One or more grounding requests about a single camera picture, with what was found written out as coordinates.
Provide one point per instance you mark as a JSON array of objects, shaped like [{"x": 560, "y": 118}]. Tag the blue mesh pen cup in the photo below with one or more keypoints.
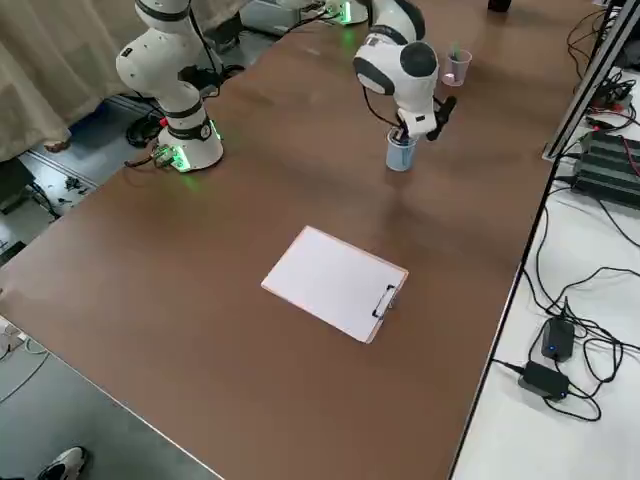
[{"x": 400, "y": 160}]

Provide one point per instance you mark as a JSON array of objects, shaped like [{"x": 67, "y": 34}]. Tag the pink mesh pen cup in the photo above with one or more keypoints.
[{"x": 457, "y": 72}]

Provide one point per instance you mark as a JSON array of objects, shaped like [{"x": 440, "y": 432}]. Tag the green pen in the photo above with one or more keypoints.
[{"x": 455, "y": 50}]

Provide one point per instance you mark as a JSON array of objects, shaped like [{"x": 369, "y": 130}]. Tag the white clipboard with black clip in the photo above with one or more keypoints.
[{"x": 330, "y": 282}]

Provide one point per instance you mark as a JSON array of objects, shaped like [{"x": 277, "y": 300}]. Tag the black vase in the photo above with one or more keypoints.
[{"x": 500, "y": 5}]

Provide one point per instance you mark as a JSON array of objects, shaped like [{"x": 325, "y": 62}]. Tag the grey controller cabinet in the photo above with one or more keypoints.
[{"x": 280, "y": 15}]

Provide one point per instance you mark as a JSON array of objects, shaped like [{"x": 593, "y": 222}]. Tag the black power strip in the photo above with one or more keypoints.
[{"x": 612, "y": 102}]

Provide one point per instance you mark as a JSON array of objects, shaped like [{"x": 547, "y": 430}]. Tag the black finned electronics box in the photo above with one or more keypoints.
[{"x": 607, "y": 170}]

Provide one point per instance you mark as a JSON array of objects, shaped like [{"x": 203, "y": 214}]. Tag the black boxy power adapter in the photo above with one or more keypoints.
[{"x": 557, "y": 340}]

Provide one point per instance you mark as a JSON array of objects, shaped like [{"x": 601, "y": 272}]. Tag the black flat power adapter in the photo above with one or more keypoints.
[{"x": 545, "y": 381}]

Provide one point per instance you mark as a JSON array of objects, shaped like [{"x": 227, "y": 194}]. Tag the beige curtain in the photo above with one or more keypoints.
[{"x": 50, "y": 65}]

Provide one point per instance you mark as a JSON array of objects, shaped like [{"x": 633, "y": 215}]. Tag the person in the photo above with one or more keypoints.
[{"x": 62, "y": 465}]

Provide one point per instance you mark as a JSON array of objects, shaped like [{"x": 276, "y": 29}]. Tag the aluminium frame post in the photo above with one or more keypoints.
[{"x": 575, "y": 107}]

